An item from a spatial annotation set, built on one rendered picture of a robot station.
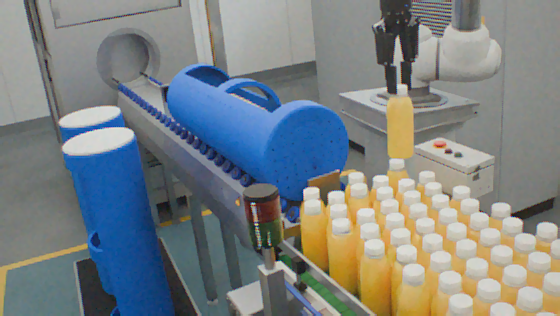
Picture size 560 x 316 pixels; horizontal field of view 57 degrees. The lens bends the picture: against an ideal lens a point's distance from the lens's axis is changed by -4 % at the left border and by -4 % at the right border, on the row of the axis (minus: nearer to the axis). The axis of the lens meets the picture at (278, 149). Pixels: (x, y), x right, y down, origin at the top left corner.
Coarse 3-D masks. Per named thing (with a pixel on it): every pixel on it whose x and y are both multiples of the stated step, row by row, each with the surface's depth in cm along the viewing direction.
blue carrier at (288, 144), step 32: (192, 64) 220; (192, 96) 195; (224, 96) 177; (256, 96) 207; (192, 128) 198; (224, 128) 169; (256, 128) 152; (288, 128) 147; (320, 128) 153; (256, 160) 151; (288, 160) 150; (320, 160) 156; (288, 192) 153
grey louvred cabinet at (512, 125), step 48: (336, 0) 409; (432, 0) 306; (528, 0) 264; (336, 48) 427; (528, 48) 273; (336, 96) 447; (480, 96) 289; (528, 96) 283; (480, 144) 298; (528, 144) 294; (528, 192) 306
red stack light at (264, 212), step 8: (272, 200) 93; (248, 208) 94; (256, 208) 93; (264, 208) 93; (272, 208) 93; (280, 208) 95; (248, 216) 94; (256, 216) 93; (264, 216) 93; (272, 216) 94
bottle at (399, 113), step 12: (396, 96) 130; (396, 108) 130; (408, 108) 130; (396, 120) 131; (408, 120) 131; (396, 132) 132; (408, 132) 132; (396, 144) 133; (408, 144) 133; (396, 156) 134; (408, 156) 134
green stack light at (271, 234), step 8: (280, 216) 96; (248, 224) 95; (256, 224) 94; (264, 224) 94; (272, 224) 94; (280, 224) 96; (248, 232) 96; (256, 232) 94; (264, 232) 94; (272, 232) 95; (280, 232) 96; (256, 240) 95; (264, 240) 95; (272, 240) 95; (280, 240) 96
